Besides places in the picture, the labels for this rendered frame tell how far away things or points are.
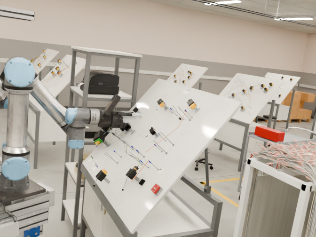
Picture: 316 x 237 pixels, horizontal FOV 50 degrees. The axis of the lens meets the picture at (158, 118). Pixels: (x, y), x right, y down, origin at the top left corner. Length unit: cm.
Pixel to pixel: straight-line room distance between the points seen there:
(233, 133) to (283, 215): 424
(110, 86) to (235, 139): 358
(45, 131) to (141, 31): 591
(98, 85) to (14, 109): 159
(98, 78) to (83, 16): 676
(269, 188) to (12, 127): 131
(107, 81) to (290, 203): 183
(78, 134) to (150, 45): 903
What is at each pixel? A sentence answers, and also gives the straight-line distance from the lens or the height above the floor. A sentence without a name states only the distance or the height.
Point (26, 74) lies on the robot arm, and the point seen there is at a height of 175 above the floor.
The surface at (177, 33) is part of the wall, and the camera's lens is 1102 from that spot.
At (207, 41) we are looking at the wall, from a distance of 1171.
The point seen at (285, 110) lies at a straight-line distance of 1027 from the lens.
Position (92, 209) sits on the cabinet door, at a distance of 292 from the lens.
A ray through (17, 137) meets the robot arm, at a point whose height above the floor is 147.
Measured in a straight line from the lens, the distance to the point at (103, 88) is 309.
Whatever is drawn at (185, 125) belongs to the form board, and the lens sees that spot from 232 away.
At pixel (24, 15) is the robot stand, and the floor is 200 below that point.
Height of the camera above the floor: 191
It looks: 11 degrees down
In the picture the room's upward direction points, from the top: 7 degrees clockwise
